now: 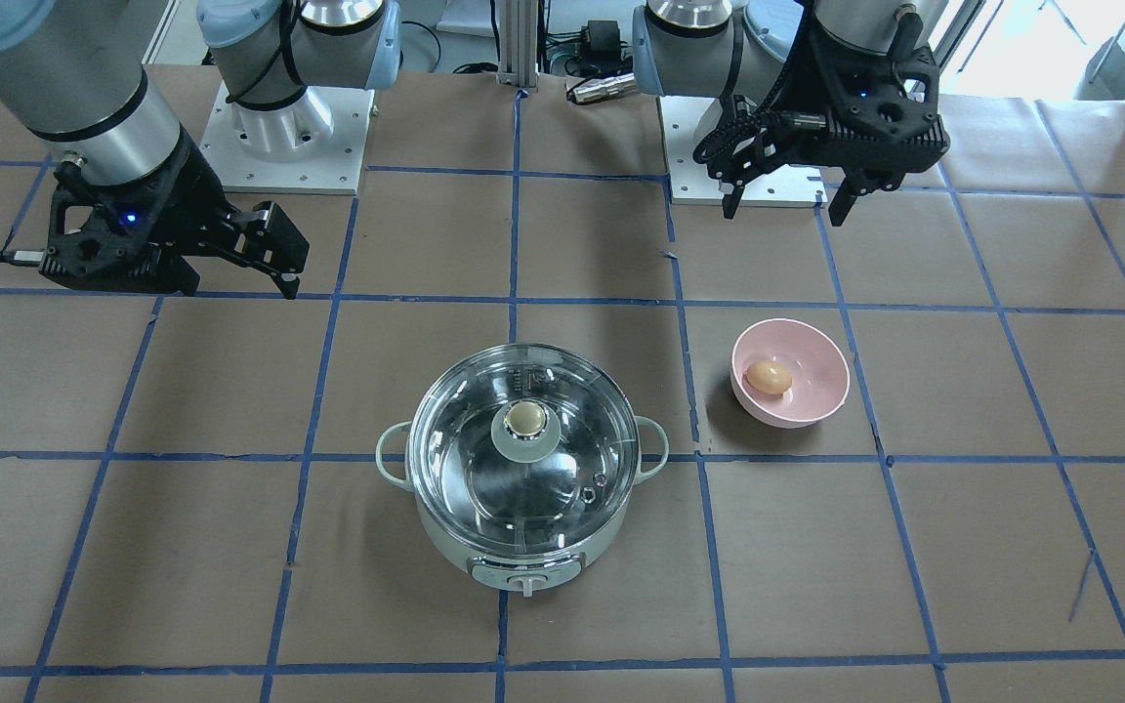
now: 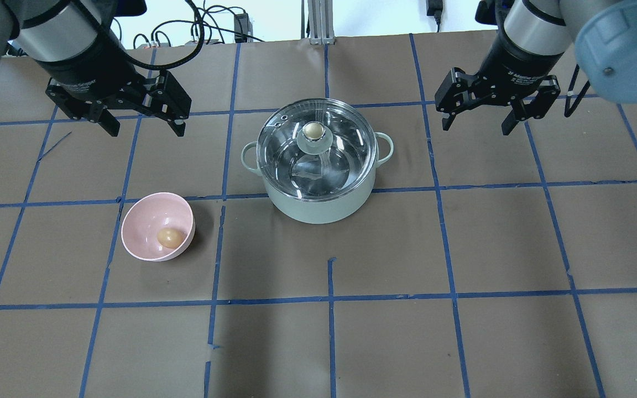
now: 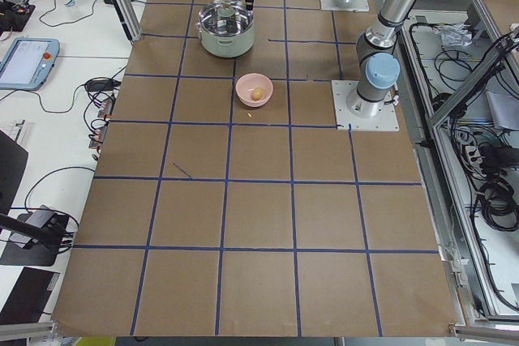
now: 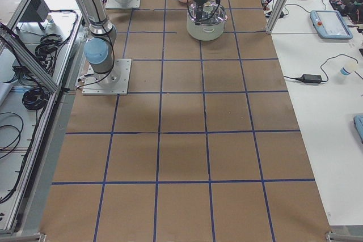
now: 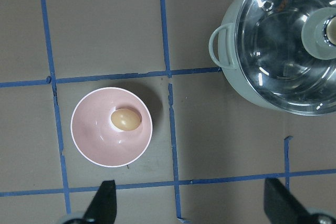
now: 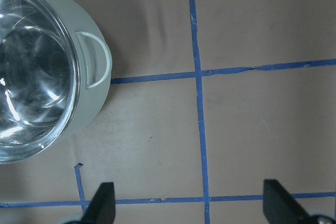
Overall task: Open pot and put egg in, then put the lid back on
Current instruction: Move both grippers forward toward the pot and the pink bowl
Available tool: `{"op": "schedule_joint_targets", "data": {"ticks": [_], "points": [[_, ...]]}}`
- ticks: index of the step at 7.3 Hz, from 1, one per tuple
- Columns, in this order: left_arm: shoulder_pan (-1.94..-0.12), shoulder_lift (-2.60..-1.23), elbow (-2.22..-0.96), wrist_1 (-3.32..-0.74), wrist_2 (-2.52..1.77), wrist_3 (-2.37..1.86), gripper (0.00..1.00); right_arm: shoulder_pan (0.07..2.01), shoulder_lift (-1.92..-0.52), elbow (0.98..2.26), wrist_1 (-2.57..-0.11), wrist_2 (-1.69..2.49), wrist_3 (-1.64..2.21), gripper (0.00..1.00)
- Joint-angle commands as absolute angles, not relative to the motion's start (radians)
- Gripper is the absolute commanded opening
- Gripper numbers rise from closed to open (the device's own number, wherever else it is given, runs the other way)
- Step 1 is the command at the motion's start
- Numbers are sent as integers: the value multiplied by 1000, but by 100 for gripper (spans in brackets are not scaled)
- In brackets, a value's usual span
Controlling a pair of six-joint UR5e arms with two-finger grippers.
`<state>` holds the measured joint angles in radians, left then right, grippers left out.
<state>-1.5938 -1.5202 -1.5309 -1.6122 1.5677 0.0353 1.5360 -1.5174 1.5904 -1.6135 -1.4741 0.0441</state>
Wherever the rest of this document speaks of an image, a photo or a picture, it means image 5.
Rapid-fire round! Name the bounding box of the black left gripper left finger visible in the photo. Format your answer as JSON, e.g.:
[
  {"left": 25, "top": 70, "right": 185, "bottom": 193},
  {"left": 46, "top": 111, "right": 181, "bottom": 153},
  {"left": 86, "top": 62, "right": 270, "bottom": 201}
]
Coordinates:
[{"left": 82, "top": 180, "right": 117, "bottom": 223}]

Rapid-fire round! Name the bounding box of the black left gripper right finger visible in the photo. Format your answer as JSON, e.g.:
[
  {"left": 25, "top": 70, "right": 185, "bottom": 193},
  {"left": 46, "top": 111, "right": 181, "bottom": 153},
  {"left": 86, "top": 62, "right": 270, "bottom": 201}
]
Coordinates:
[{"left": 264, "top": 178, "right": 315, "bottom": 224}]

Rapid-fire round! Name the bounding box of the brown egg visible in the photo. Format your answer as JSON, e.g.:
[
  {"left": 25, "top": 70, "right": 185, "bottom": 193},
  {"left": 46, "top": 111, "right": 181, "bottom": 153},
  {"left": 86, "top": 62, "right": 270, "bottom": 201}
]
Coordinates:
[{"left": 111, "top": 109, "right": 141, "bottom": 131}]

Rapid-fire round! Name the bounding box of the light green steel pot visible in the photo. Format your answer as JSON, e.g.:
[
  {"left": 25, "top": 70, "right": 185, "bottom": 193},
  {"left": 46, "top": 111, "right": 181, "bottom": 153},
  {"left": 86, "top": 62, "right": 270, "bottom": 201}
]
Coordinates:
[{"left": 208, "top": 0, "right": 336, "bottom": 116}]

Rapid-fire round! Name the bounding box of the pink bowl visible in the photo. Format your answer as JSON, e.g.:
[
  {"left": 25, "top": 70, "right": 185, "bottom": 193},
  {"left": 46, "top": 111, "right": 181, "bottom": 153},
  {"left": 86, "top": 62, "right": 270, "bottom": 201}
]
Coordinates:
[{"left": 70, "top": 87, "right": 153, "bottom": 167}]

